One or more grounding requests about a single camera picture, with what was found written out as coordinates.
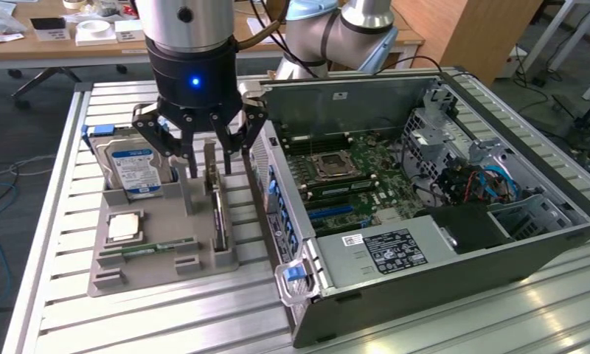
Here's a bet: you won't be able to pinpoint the white labelled box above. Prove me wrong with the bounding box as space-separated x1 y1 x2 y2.
113 18 147 44

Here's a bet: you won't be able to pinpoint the black chair base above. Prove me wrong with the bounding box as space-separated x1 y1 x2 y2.
7 66 129 110

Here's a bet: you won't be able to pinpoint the wooden desk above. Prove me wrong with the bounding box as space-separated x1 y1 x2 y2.
0 0 427 80

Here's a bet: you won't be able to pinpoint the grey power supply unit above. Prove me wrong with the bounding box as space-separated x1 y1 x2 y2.
317 215 459 288

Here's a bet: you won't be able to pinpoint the black floor stand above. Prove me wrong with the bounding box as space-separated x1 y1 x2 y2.
553 62 590 163

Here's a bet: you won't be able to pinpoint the open dark grey PC case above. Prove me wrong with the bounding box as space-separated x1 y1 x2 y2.
239 69 590 350

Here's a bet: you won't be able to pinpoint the clear plastic bag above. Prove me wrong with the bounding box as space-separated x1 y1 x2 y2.
0 0 28 34

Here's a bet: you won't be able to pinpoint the blue expansion slot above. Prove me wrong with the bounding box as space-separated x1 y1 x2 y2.
307 204 356 219

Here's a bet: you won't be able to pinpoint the silver disk bay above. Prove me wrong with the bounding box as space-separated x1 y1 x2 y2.
487 191 575 240

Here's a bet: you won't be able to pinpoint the stack of white papers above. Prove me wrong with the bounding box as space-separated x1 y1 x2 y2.
245 16 288 45

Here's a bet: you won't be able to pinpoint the black plastic air shroud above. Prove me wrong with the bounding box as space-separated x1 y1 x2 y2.
425 204 517 256

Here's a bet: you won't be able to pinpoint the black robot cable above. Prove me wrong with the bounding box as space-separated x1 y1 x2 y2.
235 0 301 69

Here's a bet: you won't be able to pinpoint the grey parts rack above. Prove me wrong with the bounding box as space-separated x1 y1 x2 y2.
87 145 240 298

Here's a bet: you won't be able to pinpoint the silver heatsink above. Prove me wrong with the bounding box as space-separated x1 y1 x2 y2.
373 208 404 224

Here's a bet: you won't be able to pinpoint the silver drive cage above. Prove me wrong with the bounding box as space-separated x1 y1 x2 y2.
401 106 479 192

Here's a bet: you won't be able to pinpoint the white floor cable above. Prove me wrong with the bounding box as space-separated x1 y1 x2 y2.
0 154 59 178

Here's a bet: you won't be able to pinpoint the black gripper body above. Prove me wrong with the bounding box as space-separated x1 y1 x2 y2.
145 35 245 132

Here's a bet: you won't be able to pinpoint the silver CPU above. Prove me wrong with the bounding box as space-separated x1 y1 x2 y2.
107 213 141 243

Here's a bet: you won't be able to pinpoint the graphics card with black cooler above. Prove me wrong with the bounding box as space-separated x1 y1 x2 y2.
201 139 231 254

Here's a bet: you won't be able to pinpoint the dark plastic bag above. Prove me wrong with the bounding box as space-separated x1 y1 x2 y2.
91 0 123 18

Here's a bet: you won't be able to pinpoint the blue card retainer clips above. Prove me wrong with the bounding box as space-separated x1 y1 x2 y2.
265 165 299 259

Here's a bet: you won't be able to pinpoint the green RAM stick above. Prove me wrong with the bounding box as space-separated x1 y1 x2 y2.
120 239 197 257

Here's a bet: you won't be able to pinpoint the hard disk in blue caddy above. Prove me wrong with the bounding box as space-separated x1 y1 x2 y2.
81 124 175 202

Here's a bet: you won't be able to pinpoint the blue wire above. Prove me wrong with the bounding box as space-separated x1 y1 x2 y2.
472 165 519 203

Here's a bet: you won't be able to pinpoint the green motherboard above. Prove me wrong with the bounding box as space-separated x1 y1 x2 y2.
275 123 447 237

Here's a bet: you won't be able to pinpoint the black case cable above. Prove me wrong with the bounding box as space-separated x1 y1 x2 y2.
373 54 473 77

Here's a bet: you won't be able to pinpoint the dark RAM stick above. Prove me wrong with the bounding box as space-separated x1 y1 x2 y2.
305 180 379 197

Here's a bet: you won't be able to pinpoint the CPU socket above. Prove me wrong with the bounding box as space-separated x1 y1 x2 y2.
315 150 356 182

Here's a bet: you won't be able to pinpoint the white desk frame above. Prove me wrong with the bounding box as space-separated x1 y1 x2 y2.
519 0 590 100

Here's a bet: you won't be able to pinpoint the brown cardboard box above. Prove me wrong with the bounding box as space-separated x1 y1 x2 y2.
265 0 291 24

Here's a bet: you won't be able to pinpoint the flat white box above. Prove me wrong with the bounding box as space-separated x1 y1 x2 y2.
73 21 119 47

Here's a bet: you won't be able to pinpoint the white box with black lid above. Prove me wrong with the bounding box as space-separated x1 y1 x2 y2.
28 17 73 42

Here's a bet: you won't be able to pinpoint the white tape roll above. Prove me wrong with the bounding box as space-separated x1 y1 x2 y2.
77 20 111 38

